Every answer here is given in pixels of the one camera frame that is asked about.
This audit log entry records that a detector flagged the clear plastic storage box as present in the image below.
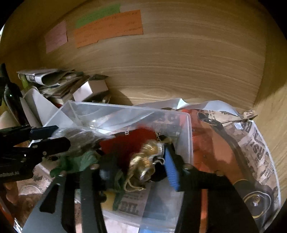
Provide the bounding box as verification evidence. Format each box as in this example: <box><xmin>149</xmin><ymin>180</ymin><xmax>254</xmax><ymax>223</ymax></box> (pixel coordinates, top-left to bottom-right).
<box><xmin>47</xmin><ymin>101</ymin><xmax>193</xmax><ymax>232</ymax></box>

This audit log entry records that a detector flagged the small white card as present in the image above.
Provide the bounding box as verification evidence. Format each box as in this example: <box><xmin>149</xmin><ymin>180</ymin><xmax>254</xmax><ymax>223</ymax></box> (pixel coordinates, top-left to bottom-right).
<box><xmin>73</xmin><ymin>80</ymin><xmax>109</xmax><ymax>102</ymax></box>

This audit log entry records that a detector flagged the silver mesh pouch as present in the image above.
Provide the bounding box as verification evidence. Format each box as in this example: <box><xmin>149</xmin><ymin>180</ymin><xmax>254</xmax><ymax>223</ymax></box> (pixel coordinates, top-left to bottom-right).
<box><xmin>51</xmin><ymin>127</ymin><xmax>114</xmax><ymax>157</ymax></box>

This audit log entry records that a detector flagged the vintage newspaper print mat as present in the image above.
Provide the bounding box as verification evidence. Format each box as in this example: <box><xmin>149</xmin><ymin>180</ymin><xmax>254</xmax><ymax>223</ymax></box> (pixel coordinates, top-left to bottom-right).
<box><xmin>13</xmin><ymin>98</ymin><xmax>282</xmax><ymax>233</ymax></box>

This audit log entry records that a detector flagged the dark wine bottle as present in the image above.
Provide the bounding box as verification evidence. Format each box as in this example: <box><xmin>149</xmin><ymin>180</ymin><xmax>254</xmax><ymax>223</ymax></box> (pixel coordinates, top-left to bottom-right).
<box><xmin>1</xmin><ymin>63</ymin><xmax>29</xmax><ymax>126</ymax></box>

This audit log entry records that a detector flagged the pink sticky note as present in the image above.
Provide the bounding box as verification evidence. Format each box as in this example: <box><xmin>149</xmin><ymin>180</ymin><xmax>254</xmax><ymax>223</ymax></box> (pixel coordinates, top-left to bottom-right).
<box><xmin>44</xmin><ymin>20</ymin><xmax>68</xmax><ymax>53</ymax></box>

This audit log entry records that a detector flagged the stack of papers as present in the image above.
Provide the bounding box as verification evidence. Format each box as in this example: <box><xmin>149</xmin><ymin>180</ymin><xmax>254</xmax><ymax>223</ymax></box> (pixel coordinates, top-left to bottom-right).
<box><xmin>17</xmin><ymin>68</ymin><xmax>110</xmax><ymax>106</ymax></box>

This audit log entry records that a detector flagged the green sticky note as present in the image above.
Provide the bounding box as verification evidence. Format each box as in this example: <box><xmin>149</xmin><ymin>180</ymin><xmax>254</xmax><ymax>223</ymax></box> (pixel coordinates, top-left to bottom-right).
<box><xmin>75</xmin><ymin>3</ymin><xmax>121</xmax><ymax>29</ymax></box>

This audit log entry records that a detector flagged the red velvet pouch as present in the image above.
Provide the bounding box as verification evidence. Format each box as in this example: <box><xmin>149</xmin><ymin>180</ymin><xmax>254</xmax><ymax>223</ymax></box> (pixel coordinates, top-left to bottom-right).
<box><xmin>99</xmin><ymin>127</ymin><xmax>173</xmax><ymax>193</ymax></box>

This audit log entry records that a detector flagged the orange sticky note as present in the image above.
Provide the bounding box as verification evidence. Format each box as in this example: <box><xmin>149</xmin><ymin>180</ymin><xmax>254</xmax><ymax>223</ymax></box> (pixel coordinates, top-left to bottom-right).
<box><xmin>73</xmin><ymin>10</ymin><xmax>143</xmax><ymax>48</ymax></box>

